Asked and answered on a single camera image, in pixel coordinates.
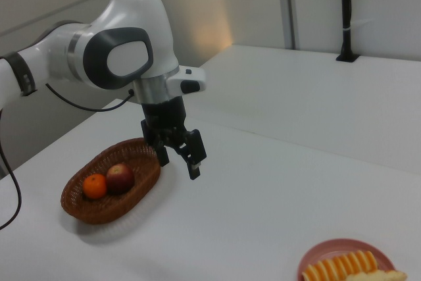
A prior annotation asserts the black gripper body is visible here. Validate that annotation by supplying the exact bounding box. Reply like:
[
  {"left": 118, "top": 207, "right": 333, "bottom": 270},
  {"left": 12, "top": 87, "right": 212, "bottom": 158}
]
[{"left": 140, "top": 95, "right": 198, "bottom": 149}]

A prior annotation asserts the red toy apple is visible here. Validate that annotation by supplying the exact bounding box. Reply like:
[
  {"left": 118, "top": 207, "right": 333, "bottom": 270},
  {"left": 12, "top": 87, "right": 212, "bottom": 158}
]
[{"left": 105, "top": 163, "right": 136, "bottom": 195}]

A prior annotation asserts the orange toy tangerine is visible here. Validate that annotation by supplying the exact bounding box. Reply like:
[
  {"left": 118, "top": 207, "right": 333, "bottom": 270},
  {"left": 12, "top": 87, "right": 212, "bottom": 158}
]
[{"left": 82, "top": 174, "right": 109, "bottom": 200}]

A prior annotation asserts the striped toy bread roll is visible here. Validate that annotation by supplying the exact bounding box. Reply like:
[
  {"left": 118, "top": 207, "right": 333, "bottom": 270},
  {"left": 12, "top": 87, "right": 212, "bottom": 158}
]
[{"left": 301, "top": 250, "right": 379, "bottom": 281}]

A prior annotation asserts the braided toy bread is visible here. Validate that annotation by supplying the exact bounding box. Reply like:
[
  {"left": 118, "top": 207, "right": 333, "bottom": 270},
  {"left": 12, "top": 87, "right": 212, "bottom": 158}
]
[{"left": 343, "top": 269, "right": 408, "bottom": 281}]

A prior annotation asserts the brown woven basket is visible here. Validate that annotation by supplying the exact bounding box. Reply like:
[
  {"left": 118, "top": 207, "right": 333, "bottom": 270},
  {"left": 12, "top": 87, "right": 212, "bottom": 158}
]
[{"left": 61, "top": 138, "right": 162, "bottom": 225}]

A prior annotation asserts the pink plate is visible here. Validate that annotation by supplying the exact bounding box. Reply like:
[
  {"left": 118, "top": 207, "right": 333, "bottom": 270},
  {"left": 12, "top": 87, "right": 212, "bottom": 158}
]
[{"left": 297, "top": 238, "right": 401, "bottom": 281}]

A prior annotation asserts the white side table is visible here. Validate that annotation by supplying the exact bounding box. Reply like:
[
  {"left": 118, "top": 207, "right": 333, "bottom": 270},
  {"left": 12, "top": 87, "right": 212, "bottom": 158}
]
[{"left": 150, "top": 45, "right": 421, "bottom": 176}]

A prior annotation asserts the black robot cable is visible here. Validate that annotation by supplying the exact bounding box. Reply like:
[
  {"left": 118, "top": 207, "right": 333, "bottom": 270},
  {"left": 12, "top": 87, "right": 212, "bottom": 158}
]
[{"left": 0, "top": 82, "right": 136, "bottom": 230}]

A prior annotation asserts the black clamp-on mount pole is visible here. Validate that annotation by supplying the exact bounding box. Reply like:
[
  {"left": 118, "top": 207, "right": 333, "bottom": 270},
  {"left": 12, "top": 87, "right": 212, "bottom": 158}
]
[{"left": 335, "top": 0, "right": 360, "bottom": 63}]

